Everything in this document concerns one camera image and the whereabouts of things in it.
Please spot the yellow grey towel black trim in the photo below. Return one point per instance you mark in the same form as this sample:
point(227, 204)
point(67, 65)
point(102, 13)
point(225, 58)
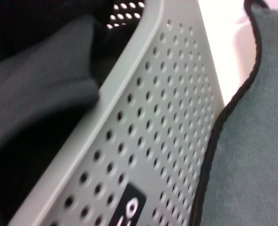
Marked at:
point(254, 141)

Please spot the green perforated storage box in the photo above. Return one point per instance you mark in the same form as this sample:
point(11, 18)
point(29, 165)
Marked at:
point(165, 106)

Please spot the black cloth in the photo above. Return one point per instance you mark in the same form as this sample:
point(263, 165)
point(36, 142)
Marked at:
point(35, 82)

